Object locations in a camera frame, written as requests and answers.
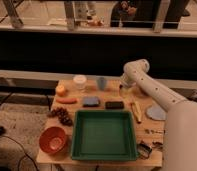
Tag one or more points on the small metal cup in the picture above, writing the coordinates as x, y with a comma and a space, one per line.
123, 92

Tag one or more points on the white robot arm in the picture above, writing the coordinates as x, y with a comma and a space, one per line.
180, 128

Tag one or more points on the green plastic tray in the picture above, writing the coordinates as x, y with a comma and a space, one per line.
103, 135

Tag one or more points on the light blue cup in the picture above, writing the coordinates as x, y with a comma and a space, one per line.
101, 83

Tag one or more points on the blue sponge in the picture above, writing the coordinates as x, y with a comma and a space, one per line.
90, 101

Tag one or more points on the white lidded cup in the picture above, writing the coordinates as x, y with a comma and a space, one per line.
80, 82

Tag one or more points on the black rectangular block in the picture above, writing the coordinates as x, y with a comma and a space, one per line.
114, 105

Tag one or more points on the wooden table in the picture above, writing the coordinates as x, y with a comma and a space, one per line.
111, 93

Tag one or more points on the purple bowl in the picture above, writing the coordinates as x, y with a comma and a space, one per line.
142, 91

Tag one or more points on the orange carrot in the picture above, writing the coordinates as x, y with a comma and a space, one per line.
66, 100

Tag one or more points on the bunch of dark grapes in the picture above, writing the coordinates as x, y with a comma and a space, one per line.
62, 114

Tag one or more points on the metal fork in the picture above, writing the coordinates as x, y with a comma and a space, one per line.
148, 131

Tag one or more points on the orange bowl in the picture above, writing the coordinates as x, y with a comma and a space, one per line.
52, 140

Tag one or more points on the person in background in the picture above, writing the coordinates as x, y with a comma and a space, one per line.
142, 13

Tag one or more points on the metal clip tool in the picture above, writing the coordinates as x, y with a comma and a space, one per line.
144, 150

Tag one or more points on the black handled peeler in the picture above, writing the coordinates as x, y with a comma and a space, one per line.
158, 145

